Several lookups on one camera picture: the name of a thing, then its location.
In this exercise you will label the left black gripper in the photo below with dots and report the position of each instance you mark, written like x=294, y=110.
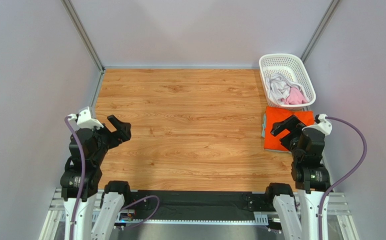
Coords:
x=123, y=133

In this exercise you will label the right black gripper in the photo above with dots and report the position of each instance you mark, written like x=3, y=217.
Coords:
x=287, y=132

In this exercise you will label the white t shirt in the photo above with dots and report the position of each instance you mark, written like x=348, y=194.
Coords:
x=279, y=86

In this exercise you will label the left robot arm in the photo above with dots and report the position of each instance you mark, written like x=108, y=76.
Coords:
x=81, y=177

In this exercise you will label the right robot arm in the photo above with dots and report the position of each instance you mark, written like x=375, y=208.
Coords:
x=299, y=214

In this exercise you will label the pink t shirt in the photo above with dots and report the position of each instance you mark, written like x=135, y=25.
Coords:
x=295, y=97

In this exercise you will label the white plastic laundry basket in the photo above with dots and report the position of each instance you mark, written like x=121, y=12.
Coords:
x=291, y=67

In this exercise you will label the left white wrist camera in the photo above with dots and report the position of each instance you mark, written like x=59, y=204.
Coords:
x=86, y=119

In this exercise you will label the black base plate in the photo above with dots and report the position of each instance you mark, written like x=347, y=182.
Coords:
x=206, y=205

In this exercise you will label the aluminium frame rail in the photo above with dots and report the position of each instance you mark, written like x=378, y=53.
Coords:
x=148, y=207

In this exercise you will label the left corner aluminium post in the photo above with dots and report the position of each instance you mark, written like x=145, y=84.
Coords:
x=70, y=8

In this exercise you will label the corner aluminium post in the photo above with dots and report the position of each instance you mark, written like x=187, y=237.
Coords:
x=330, y=11
x=70, y=8

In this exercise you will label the right corner aluminium post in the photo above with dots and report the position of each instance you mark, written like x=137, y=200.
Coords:
x=330, y=11

